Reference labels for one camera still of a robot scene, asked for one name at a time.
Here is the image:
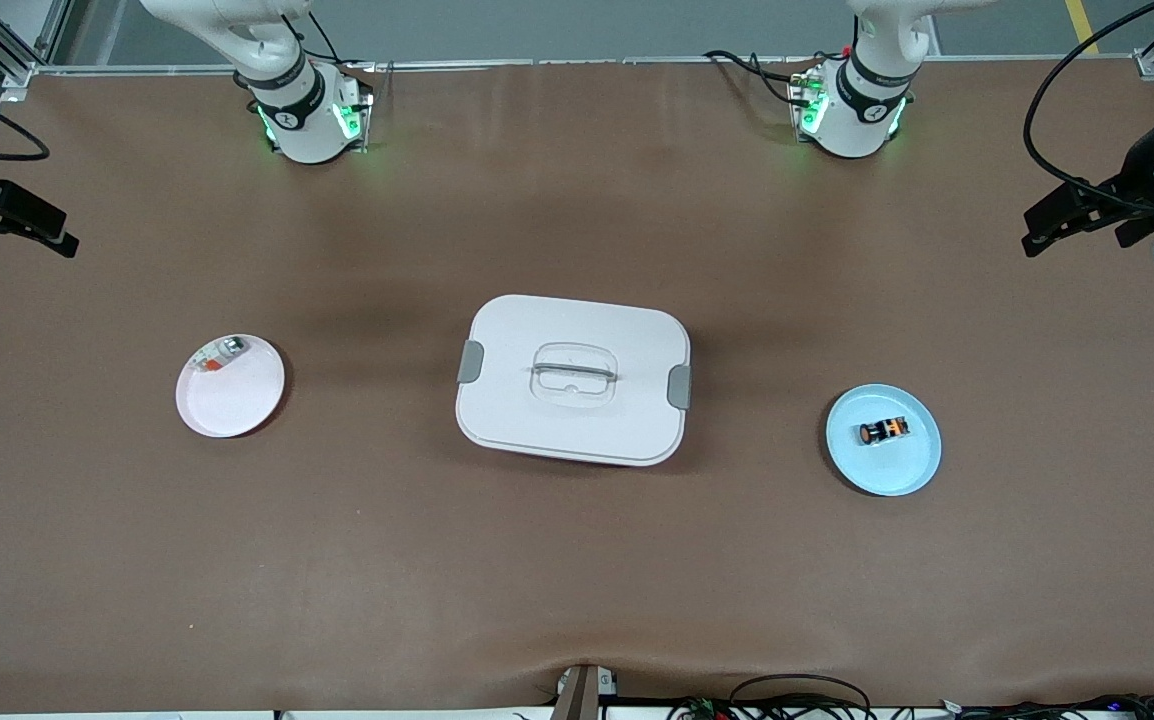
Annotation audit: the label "black cable loop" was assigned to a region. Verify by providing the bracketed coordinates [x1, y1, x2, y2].
[727, 674, 874, 720]

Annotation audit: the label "white lidded box grey clips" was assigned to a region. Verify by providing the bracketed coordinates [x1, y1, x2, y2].
[455, 293, 692, 468]

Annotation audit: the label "pink round plate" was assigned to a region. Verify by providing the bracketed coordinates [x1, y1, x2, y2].
[175, 334, 286, 439]

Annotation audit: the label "black cable bundle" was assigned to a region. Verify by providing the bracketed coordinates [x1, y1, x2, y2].
[937, 693, 1154, 720]

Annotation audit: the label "light blue round plate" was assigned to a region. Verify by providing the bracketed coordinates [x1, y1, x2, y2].
[826, 384, 942, 497]

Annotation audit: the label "small white orange component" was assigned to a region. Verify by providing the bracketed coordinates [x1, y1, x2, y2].
[193, 338, 250, 374]

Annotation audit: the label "table edge mounting bracket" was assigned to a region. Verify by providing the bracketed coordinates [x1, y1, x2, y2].
[549, 663, 620, 720]

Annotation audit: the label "aluminium table edge rail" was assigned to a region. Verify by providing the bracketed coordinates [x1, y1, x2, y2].
[32, 55, 1143, 77]

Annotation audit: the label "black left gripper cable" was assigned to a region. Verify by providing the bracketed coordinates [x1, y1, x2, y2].
[1023, 0, 1154, 216]

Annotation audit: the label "black arm base cable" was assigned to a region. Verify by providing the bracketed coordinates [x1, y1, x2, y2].
[704, 48, 818, 106]

